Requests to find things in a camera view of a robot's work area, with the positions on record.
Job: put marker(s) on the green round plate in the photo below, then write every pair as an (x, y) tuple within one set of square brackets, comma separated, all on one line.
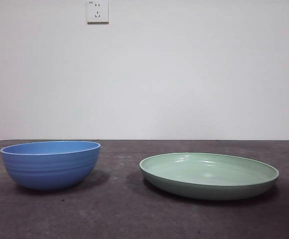
[(209, 174)]

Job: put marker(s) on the blue ribbed bowl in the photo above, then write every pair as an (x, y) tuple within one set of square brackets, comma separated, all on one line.
[(49, 169)]

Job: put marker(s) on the white wall socket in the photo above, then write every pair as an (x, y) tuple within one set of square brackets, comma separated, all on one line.
[(98, 12)]

